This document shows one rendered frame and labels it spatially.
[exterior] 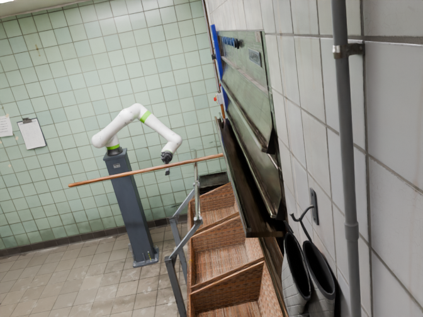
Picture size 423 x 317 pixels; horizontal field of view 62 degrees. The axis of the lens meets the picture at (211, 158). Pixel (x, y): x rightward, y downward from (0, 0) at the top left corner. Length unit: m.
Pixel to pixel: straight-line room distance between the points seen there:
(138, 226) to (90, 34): 1.97
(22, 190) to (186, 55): 2.43
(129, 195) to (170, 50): 1.54
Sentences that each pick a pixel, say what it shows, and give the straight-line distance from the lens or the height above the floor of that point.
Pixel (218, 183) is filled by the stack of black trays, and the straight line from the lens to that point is 3.30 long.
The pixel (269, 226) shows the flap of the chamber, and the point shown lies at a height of 1.40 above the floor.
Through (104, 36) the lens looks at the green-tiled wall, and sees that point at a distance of 3.91.
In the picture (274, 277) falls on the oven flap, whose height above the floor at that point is 0.95.
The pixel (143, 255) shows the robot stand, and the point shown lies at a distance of 3.81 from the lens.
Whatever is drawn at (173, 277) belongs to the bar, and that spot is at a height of 0.83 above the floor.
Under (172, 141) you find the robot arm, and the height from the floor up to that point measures 1.29.
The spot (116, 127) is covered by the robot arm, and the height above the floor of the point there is 1.51.
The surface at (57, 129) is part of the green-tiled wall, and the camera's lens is 4.21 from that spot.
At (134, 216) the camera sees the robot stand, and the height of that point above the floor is 0.55.
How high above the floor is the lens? 2.14
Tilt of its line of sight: 20 degrees down
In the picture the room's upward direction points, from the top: 11 degrees counter-clockwise
